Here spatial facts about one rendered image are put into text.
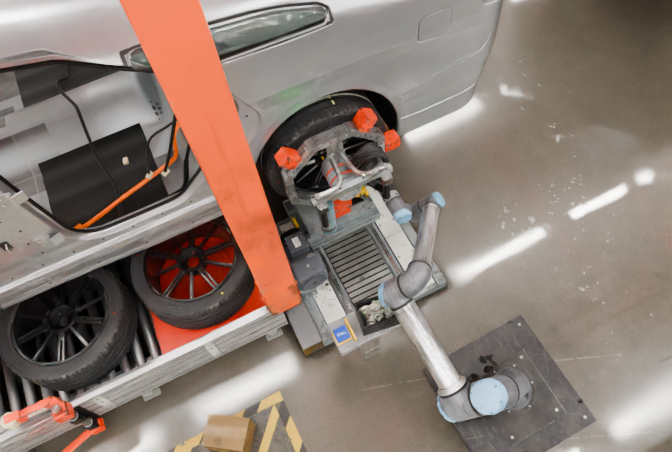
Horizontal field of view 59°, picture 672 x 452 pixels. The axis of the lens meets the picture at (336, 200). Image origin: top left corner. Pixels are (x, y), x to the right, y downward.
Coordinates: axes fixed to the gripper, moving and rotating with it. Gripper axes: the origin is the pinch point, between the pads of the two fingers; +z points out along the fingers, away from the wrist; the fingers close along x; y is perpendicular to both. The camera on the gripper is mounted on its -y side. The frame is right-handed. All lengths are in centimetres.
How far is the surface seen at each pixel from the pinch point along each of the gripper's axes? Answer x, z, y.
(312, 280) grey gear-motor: -57, -35, -19
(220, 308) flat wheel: -85, -30, -60
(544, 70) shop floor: 74, 51, 164
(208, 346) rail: -102, -42, -63
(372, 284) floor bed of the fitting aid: -55, -40, 27
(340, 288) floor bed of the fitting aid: -67, -35, 12
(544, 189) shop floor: 32, -31, 122
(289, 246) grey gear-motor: -55, -13, -25
